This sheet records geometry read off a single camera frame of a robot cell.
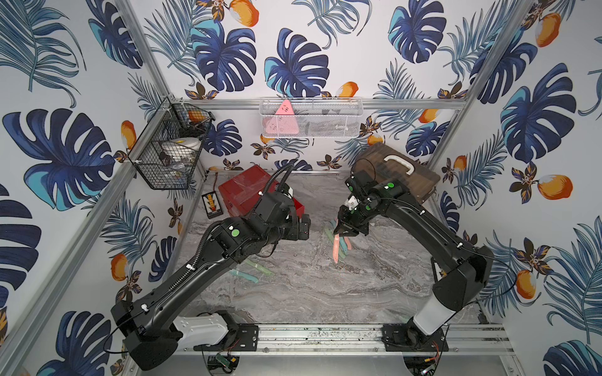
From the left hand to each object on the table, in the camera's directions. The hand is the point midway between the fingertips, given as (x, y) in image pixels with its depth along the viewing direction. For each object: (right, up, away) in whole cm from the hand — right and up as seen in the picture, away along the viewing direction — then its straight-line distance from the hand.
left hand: (298, 217), depth 67 cm
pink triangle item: (-6, +35, +22) cm, 42 cm away
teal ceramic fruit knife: (+18, -14, +28) cm, 36 cm away
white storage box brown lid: (+35, +20, +29) cm, 50 cm away
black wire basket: (-46, +22, +14) cm, 53 cm away
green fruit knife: (-15, -21, +23) cm, 35 cm away
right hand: (+11, -5, +8) cm, 15 cm away
